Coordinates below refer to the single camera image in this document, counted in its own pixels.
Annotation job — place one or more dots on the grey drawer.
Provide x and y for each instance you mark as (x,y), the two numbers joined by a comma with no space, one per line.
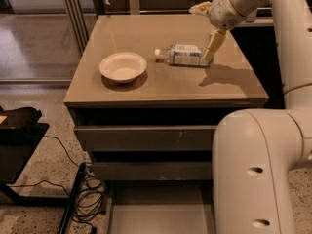
(160,207)
(145,138)
(152,170)

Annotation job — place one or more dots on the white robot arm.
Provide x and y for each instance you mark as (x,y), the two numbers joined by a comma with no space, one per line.
(254,149)

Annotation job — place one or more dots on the black side table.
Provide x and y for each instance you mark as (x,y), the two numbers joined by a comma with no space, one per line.
(14,155)

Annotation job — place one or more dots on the blue label plastic bottle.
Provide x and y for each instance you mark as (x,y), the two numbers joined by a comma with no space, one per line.
(182,55)

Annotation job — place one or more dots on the grey bottom drawer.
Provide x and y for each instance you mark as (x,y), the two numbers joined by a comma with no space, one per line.
(160,207)

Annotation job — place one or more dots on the grey top drawer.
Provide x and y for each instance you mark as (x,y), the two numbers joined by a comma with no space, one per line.
(145,138)

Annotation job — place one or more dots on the grey middle drawer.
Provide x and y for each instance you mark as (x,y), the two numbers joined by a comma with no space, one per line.
(152,170)

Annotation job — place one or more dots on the metal railing frame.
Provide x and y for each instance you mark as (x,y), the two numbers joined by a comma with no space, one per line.
(146,0)

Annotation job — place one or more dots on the grey drawer cabinet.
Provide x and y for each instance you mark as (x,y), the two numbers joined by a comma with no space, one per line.
(162,95)

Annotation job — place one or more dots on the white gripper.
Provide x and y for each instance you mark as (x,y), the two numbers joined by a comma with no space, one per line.
(222,11)

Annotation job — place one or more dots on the white paper bowl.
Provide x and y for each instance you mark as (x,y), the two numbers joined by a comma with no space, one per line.
(122,67)

